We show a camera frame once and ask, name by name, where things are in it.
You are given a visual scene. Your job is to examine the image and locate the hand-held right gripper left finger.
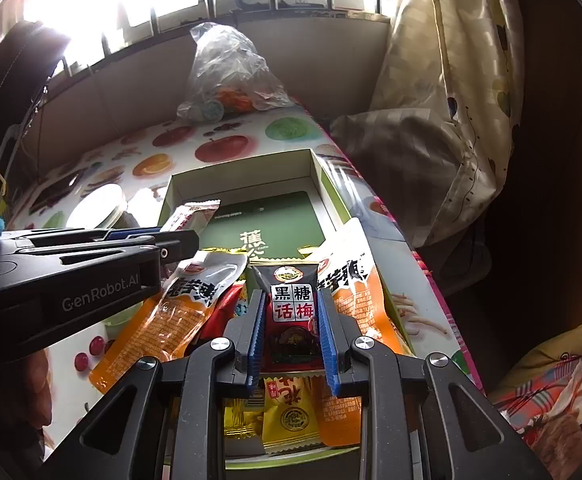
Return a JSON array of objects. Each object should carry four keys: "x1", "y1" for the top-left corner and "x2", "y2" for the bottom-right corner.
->
[{"x1": 38, "y1": 289, "x2": 268, "y2": 480}]

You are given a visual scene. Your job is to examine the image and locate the white red patterned snack packet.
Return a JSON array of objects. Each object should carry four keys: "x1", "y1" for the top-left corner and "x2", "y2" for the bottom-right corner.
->
[{"x1": 158, "y1": 199, "x2": 221, "y2": 233}]

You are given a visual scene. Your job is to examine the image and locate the clear jar with dark contents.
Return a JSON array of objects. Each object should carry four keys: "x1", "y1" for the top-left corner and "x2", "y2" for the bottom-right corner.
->
[{"x1": 65, "y1": 183, "x2": 128, "y2": 231}]

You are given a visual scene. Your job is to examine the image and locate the cream patterned curtain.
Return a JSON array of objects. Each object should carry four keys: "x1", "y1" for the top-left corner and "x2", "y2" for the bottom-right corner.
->
[{"x1": 328, "y1": 0, "x2": 526, "y2": 248}]

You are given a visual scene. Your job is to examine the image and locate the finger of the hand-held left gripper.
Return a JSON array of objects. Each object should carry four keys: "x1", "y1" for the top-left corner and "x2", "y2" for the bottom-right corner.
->
[
  {"x1": 0, "y1": 227, "x2": 163, "y2": 243},
  {"x1": 1, "y1": 230, "x2": 200, "y2": 286}
]

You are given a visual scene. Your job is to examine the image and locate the red black plum candy packet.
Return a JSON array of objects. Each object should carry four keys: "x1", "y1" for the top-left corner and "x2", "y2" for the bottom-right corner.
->
[{"x1": 248, "y1": 259, "x2": 322, "y2": 376}]

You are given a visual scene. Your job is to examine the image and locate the yellow peanut crisp packet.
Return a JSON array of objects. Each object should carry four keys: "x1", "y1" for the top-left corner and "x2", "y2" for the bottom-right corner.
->
[{"x1": 261, "y1": 375, "x2": 322, "y2": 456}]

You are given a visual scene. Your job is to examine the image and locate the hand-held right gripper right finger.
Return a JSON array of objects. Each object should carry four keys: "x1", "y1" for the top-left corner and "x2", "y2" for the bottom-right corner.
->
[{"x1": 317, "y1": 290, "x2": 552, "y2": 480}]

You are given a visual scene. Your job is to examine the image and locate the colourful patterned cloth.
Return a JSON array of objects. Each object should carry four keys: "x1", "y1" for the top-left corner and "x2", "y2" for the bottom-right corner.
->
[{"x1": 488, "y1": 317, "x2": 582, "y2": 461}]

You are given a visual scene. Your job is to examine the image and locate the clear plastic bag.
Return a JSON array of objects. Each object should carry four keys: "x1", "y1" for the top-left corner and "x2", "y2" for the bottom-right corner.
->
[{"x1": 177, "y1": 22, "x2": 304, "y2": 123}]

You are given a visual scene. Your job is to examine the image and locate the green cardboard box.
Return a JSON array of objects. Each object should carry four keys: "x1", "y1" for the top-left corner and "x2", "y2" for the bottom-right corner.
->
[{"x1": 158, "y1": 147, "x2": 476, "y2": 471}]

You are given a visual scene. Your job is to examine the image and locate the orange white snack packet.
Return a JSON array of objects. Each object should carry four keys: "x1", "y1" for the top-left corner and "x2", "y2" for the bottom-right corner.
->
[
  {"x1": 88, "y1": 252, "x2": 249, "y2": 393},
  {"x1": 316, "y1": 217, "x2": 409, "y2": 446}
]

